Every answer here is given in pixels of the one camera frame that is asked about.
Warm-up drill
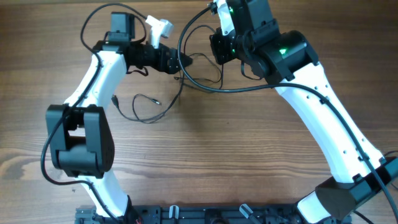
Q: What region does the black thick usb cable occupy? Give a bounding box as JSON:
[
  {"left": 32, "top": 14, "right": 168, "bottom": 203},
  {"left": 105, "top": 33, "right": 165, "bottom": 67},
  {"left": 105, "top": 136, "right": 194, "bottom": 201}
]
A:
[{"left": 111, "top": 24, "right": 224, "bottom": 124}]

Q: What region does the camera black cable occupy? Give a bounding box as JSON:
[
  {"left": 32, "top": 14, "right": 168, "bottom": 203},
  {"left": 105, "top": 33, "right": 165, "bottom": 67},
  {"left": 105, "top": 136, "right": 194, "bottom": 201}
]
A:
[
  {"left": 177, "top": 6, "right": 398, "bottom": 215},
  {"left": 40, "top": 2, "right": 149, "bottom": 223}
]

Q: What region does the right camera black cable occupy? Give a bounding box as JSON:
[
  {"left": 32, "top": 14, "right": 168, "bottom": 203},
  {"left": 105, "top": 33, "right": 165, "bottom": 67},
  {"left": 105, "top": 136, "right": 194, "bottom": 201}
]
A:
[{"left": 177, "top": 6, "right": 398, "bottom": 215}]

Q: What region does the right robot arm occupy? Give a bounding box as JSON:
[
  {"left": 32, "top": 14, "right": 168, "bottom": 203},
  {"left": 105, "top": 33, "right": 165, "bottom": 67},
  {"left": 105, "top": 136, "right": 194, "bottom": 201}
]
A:
[{"left": 208, "top": 1, "right": 397, "bottom": 223}]

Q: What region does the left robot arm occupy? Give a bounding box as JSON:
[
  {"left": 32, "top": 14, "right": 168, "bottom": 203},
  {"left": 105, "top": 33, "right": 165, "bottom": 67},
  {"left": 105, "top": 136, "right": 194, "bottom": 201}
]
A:
[{"left": 42, "top": 12, "right": 192, "bottom": 223}]

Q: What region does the black thin usb cable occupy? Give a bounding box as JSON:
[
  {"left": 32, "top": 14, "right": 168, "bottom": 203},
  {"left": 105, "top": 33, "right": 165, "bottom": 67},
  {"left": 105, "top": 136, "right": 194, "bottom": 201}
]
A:
[{"left": 132, "top": 93, "right": 162, "bottom": 123}]

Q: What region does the left camera black cable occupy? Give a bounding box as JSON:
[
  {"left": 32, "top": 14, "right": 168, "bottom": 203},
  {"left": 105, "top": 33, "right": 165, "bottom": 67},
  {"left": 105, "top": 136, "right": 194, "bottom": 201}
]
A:
[{"left": 40, "top": 2, "right": 149, "bottom": 223}]

